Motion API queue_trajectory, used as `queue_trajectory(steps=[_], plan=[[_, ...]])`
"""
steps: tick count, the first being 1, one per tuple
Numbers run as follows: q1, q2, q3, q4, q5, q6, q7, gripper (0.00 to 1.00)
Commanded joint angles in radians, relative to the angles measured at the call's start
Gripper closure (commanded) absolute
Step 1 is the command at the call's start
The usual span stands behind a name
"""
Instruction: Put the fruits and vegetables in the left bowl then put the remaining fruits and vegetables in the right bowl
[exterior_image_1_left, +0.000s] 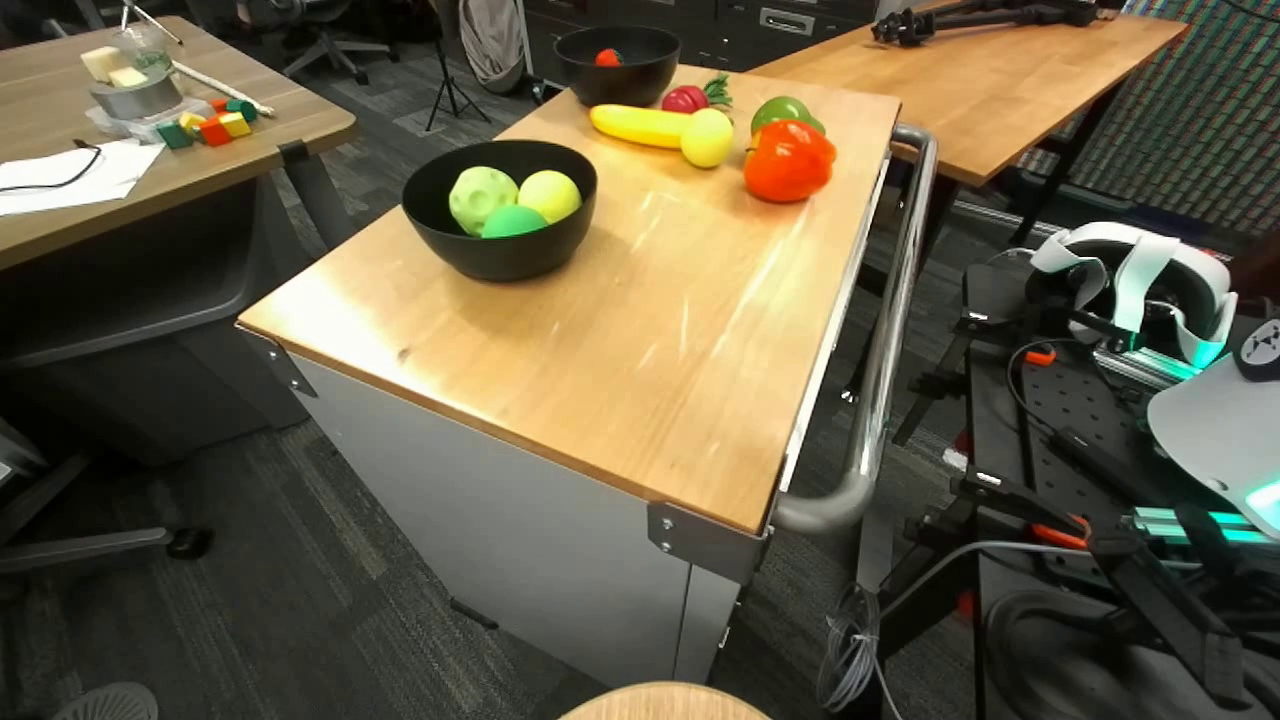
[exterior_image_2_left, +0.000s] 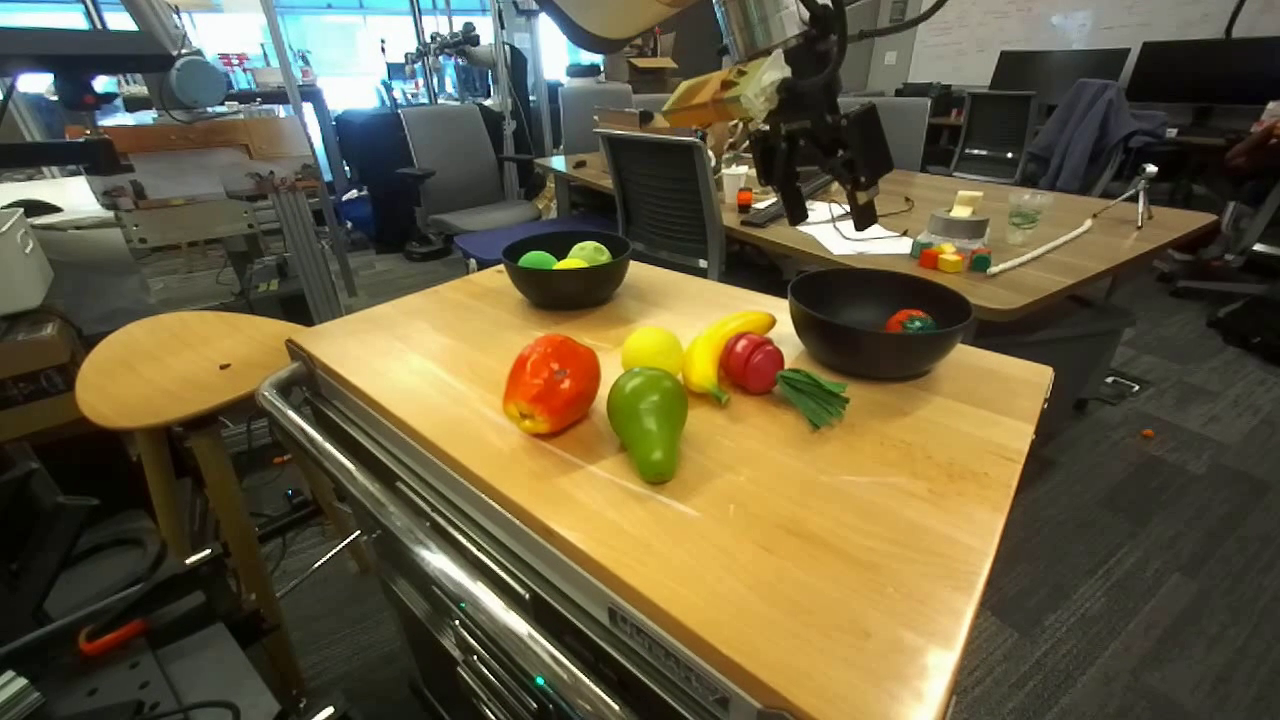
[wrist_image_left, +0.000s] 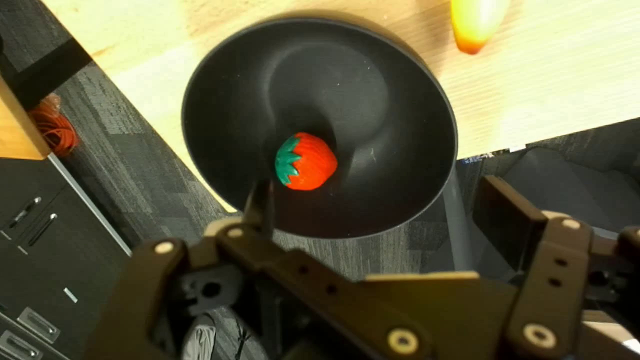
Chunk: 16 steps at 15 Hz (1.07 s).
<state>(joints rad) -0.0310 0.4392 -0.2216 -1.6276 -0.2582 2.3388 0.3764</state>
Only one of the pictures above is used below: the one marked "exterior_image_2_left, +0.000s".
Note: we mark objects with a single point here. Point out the small silver tripod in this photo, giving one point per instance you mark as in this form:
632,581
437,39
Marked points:
1140,185

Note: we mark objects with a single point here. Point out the white plastic bin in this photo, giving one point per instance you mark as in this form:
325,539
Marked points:
23,263

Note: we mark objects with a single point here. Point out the yellow toy banana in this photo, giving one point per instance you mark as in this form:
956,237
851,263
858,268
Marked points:
715,351

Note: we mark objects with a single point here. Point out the red toy block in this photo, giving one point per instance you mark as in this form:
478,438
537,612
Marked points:
928,258

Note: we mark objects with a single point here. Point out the chair with blue jacket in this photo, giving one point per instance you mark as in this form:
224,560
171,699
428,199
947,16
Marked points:
1084,132

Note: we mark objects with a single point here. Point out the black flat bar device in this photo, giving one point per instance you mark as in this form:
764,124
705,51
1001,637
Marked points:
758,209

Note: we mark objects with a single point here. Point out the green toy block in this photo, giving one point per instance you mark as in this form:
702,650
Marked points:
982,266

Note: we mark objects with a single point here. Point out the clear plastic container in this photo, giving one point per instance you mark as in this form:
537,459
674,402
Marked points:
963,224

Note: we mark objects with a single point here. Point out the green toy ball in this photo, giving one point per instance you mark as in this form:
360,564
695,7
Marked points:
537,263

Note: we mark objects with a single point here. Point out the grey metal frame workbench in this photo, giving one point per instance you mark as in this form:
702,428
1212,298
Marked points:
202,222

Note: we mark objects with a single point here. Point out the black bowl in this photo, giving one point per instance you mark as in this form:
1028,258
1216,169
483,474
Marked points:
567,291
867,351

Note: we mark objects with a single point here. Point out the white paper sheets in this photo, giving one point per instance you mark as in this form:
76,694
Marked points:
833,243

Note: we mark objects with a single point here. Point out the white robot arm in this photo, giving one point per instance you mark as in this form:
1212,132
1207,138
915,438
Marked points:
613,16

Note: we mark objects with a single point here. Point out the black computer monitor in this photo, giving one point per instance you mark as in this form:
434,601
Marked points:
1060,74
1207,65

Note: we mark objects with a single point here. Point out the thin white rod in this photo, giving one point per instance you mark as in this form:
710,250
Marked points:
1046,250

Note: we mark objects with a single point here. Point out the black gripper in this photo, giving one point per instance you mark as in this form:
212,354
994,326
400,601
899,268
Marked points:
805,95

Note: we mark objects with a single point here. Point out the red toy radish green leaves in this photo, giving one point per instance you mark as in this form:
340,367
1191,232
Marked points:
754,367

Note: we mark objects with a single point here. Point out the yellow toy lemon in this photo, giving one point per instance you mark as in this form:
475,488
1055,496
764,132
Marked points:
569,266
655,351

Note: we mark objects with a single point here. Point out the grey fabric office chair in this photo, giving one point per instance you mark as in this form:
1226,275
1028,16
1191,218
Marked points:
909,124

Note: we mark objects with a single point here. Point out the round wooden stool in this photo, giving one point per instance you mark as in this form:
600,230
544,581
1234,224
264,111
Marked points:
172,367

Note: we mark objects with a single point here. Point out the light green toy cabbage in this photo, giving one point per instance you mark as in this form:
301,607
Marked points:
589,252

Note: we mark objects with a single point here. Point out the grey mesh office chair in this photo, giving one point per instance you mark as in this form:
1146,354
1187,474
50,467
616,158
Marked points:
666,203

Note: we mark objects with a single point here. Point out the yellow toy block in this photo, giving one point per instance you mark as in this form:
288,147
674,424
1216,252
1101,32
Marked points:
952,263

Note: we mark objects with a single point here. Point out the wooden office desk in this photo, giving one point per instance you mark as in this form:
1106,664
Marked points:
1146,224

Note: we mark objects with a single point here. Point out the white cart wooden top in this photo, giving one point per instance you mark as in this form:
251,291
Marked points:
452,635

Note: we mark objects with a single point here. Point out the green toy pear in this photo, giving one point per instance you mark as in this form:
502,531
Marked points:
651,423

